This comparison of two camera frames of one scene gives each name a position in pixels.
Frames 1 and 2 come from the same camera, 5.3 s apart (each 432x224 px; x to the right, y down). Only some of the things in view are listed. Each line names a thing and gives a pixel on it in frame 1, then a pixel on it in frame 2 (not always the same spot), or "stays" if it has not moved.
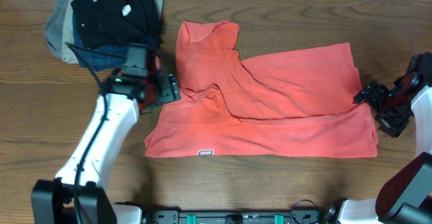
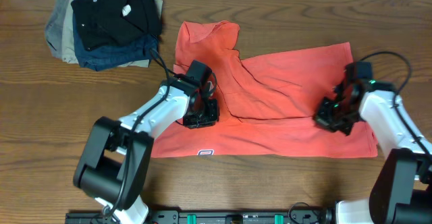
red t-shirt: (307, 102) stays
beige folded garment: (69, 51) stays
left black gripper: (171, 92) -> (211, 121)
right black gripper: (393, 127) -> (320, 119)
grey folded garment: (53, 30) stays
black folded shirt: (127, 15) stays
